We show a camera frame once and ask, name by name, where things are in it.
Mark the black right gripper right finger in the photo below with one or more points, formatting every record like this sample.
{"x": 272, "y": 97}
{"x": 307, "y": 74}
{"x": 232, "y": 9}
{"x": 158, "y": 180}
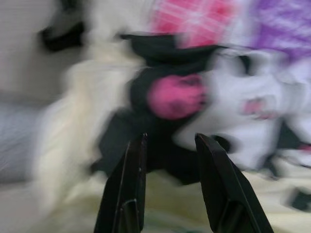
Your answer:
{"x": 228, "y": 189}

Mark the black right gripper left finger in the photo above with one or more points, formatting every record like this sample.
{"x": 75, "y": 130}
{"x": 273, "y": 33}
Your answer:
{"x": 124, "y": 189}

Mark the cream cartoon print blanket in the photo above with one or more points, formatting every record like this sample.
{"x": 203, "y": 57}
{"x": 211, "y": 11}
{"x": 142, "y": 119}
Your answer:
{"x": 170, "y": 97}

